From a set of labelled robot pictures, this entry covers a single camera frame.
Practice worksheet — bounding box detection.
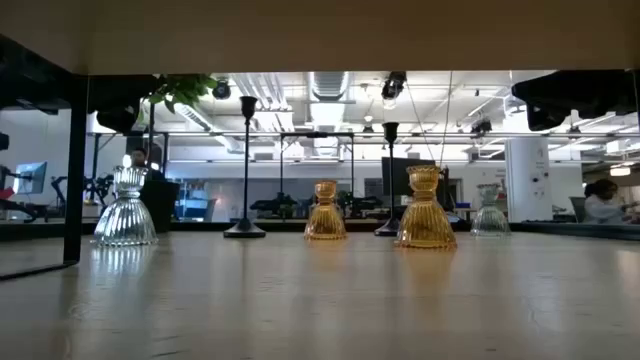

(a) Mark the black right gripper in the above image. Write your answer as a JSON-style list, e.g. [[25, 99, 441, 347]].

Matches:
[[512, 68, 640, 132]]

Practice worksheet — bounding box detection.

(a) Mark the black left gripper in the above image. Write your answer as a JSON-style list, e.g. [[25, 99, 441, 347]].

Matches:
[[0, 33, 161, 134]]

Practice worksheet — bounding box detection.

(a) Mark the clear ribbed glass candle holder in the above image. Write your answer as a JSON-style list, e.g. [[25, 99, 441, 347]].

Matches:
[[469, 183, 512, 238], [92, 165, 160, 247]]

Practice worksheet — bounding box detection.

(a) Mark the amber ribbed glass candle holder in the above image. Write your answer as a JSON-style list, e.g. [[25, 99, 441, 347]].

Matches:
[[303, 180, 348, 241], [393, 164, 458, 250]]

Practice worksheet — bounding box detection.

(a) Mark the tall black metal candlestick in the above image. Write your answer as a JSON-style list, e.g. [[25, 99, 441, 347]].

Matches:
[[223, 95, 267, 239]]

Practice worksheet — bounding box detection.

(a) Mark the person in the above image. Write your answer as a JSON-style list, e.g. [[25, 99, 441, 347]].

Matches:
[[129, 146, 165, 182], [582, 178, 640, 225]]

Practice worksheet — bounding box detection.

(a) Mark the green leafy plant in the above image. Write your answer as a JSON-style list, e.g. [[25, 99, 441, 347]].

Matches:
[[142, 73, 219, 181]]

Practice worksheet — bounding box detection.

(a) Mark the white round column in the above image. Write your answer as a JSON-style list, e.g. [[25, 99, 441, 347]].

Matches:
[[504, 137, 554, 224]]

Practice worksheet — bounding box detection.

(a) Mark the black metal shelf leg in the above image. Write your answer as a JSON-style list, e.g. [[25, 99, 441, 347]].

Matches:
[[0, 73, 89, 282]]

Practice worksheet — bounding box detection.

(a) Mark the small computer monitor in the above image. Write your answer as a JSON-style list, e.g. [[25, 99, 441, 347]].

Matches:
[[12, 161, 49, 196]]

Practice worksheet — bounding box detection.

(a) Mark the large dark computer monitor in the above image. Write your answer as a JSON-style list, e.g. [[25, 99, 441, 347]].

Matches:
[[381, 156, 444, 197]]

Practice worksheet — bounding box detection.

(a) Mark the raised wooden shelf board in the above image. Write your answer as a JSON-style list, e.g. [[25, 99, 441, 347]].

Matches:
[[0, 0, 640, 76]]

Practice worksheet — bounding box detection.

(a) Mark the black metal background frame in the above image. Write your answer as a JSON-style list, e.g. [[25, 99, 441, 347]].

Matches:
[[278, 131, 356, 221]]

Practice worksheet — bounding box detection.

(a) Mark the black metal table frame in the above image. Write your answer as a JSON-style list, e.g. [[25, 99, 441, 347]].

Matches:
[[0, 219, 640, 242]]

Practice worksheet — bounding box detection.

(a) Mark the silver ribbed ceiling duct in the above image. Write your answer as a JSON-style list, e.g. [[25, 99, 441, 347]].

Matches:
[[307, 71, 351, 104]]

